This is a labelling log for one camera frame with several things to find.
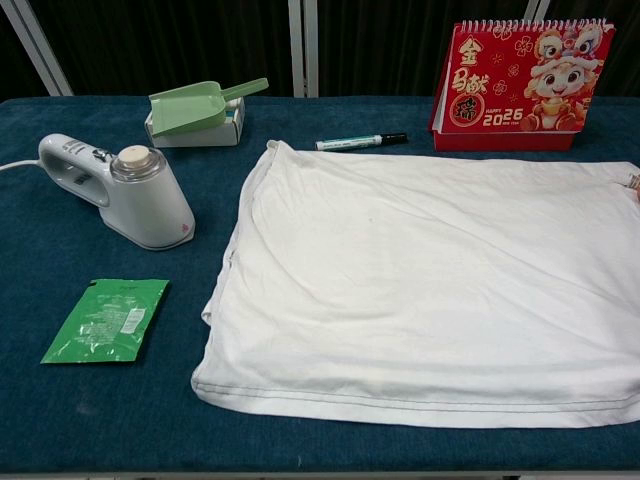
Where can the white handheld steam iron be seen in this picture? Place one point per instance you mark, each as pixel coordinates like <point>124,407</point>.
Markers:
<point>145,200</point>

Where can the dark blue tablecloth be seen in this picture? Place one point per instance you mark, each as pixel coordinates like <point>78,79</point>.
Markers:
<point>100,425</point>

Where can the white folded t-shirt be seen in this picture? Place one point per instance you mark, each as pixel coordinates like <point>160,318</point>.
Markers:
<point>400,280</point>

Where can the white marker with black cap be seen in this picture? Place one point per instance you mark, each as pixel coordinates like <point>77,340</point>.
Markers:
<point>350,143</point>

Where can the small white cardboard box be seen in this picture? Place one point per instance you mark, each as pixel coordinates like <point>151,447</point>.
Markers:
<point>210,136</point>

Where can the light green plastic scoop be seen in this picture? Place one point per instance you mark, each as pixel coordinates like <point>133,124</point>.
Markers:
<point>190,107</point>

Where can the green foil sachet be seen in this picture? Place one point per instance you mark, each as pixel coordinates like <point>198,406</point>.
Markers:
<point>110,322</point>

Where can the red 2026 desk calendar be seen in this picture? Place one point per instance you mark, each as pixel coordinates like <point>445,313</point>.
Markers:
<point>505,85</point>

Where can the dark pleated curtain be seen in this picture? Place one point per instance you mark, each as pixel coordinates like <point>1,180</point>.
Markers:
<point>175,40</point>

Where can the small pale garment tag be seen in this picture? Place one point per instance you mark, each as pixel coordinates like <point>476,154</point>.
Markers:
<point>634,182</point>

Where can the upright white frame post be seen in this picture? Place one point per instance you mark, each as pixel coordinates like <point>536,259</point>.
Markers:
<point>303,45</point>

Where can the thin white frame post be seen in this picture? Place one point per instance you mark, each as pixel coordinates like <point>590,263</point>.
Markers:
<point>539,9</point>

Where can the slanted white frame post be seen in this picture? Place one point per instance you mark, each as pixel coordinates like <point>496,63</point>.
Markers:
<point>35,45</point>

